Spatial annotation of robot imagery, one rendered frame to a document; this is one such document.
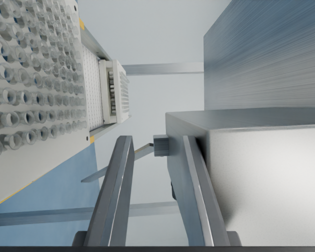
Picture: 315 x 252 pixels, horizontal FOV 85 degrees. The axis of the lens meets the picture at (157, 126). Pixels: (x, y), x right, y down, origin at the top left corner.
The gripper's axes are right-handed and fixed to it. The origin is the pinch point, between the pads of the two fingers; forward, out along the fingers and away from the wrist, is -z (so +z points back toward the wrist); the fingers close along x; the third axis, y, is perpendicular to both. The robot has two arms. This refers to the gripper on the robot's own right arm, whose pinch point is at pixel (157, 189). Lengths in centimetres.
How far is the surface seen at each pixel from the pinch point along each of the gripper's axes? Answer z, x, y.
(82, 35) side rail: -43.7, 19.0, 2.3
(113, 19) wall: -344, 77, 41
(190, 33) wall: -341, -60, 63
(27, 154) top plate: -5.7, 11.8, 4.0
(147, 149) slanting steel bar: -14.6, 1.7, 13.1
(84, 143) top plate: -15.7, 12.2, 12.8
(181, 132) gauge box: -6.8, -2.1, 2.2
